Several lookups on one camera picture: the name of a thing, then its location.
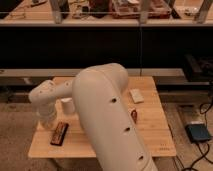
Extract blue foot pedal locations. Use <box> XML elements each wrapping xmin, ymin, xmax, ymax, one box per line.
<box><xmin>185</xmin><ymin>124</ymin><xmax>211</xmax><ymax>143</ymax></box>

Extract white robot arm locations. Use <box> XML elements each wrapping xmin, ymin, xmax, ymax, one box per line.
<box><xmin>29</xmin><ymin>63</ymin><xmax>158</xmax><ymax>171</ymax></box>

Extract wooden table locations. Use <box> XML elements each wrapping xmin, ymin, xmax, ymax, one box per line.
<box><xmin>28</xmin><ymin>76</ymin><xmax>176</xmax><ymax>158</ymax></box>

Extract background shelf with clutter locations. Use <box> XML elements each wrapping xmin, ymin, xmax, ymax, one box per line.
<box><xmin>0</xmin><ymin>0</ymin><xmax>213</xmax><ymax>27</ymax></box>

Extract white flat block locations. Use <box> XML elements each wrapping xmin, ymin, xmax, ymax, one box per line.
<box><xmin>130</xmin><ymin>89</ymin><xmax>144</xmax><ymax>104</ymax></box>

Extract white paper cup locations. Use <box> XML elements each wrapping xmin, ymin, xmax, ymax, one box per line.
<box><xmin>61</xmin><ymin>98</ymin><xmax>75</xmax><ymax>115</ymax></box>

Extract small red brown object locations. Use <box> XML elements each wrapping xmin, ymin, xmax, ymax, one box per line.
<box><xmin>131</xmin><ymin>109</ymin><xmax>138</xmax><ymax>124</ymax></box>

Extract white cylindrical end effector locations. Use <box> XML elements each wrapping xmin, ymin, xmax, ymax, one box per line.
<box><xmin>37</xmin><ymin>103</ymin><xmax>57</xmax><ymax>130</ymax></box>

